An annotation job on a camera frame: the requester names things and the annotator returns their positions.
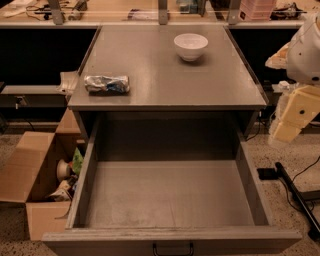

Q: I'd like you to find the brown cardboard box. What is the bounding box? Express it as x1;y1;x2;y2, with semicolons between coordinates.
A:
0;110;83;241

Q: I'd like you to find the black drawer handle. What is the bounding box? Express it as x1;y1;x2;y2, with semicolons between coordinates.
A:
152;243;194;256

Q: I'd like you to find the pink plastic container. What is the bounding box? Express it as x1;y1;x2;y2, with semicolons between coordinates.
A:
239;0;276;21

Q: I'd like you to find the grey cabinet with top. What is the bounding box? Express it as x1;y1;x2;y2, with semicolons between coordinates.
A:
67;24;269;141

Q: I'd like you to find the white ceramic bowl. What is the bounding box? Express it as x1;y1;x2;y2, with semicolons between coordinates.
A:
174;33;208;62

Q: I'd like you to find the black stand base bar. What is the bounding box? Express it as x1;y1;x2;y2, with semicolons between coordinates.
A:
275;162;320;242

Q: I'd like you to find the crumpled wrapper in box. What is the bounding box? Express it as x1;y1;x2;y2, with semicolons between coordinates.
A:
47;177;77;202

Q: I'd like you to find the white round object in box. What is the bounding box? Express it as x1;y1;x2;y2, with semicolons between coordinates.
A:
56;159;71;182

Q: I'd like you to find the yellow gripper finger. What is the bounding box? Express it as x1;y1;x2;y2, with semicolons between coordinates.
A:
271;85;320;143
265;44;289;69

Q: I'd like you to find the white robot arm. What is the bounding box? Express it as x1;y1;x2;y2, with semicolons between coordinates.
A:
265;14;320;145

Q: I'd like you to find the small black floor box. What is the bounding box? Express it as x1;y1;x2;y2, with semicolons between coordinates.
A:
257;168;278;180

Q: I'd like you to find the silver blue redbull can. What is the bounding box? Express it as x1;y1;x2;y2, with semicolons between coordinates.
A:
84;75;130;94

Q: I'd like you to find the green packet in box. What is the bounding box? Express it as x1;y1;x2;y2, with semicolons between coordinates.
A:
72;148;84;175

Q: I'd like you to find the open grey top drawer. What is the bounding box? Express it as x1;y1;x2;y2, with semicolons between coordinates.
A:
43;113;301;256

